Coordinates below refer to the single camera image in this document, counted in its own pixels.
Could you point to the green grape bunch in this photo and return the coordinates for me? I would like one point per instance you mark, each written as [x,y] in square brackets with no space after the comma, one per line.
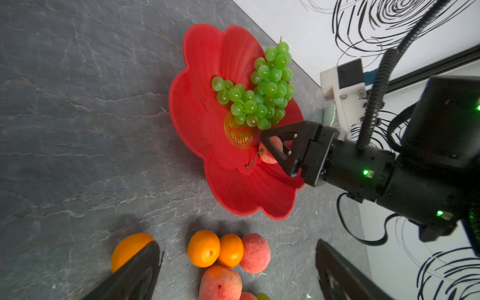
[263,106]

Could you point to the orange top right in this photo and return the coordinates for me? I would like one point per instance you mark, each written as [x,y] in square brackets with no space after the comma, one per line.
[231,251]

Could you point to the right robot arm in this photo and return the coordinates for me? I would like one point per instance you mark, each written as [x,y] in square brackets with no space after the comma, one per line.
[432,177]

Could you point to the green pear right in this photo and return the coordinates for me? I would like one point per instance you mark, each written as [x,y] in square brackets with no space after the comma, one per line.
[262,296]

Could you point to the red flower-shaped bowl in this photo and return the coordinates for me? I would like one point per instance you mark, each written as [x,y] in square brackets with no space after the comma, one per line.
[239,181]

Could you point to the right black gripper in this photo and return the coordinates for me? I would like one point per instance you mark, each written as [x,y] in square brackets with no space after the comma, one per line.
[303,145]

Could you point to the orange middle left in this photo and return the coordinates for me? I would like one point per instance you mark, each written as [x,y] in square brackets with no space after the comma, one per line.
[128,248]

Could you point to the pink peach top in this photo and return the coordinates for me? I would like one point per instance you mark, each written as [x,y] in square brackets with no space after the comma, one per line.
[257,254]

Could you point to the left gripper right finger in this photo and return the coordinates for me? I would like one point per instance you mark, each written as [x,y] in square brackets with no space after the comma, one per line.
[341,280]

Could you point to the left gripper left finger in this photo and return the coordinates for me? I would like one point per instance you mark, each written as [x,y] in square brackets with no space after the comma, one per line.
[136,280]

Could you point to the orange near peaches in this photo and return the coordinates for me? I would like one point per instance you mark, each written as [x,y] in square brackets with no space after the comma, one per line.
[204,248]

